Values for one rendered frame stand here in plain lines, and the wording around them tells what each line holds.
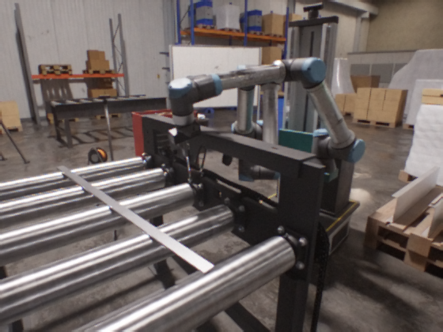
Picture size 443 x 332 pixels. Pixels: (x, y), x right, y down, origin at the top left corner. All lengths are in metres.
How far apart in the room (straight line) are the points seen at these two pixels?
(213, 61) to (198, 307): 5.49
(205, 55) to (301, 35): 3.88
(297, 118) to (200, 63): 3.93
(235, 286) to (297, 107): 1.67
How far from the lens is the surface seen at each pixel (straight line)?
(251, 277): 0.82
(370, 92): 9.37
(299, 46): 2.23
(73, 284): 0.91
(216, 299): 0.76
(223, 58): 6.01
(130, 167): 1.79
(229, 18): 12.67
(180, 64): 5.86
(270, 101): 1.62
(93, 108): 6.30
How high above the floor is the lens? 1.42
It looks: 18 degrees down
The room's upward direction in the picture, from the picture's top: straight up
